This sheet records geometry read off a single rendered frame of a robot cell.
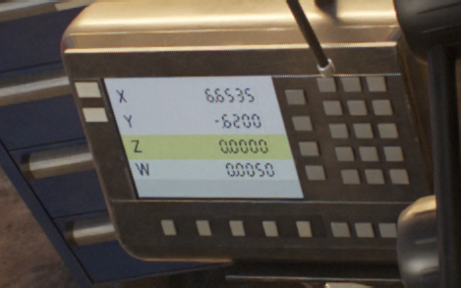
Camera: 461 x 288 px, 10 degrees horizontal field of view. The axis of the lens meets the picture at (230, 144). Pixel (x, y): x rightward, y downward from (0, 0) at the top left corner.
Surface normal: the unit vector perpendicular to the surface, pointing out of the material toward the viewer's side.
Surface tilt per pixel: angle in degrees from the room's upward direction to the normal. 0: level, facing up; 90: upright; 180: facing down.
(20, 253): 0
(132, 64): 70
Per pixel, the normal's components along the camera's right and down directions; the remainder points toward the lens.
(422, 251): -0.33, -0.16
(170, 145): -0.39, 0.51
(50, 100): -0.11, 0.76
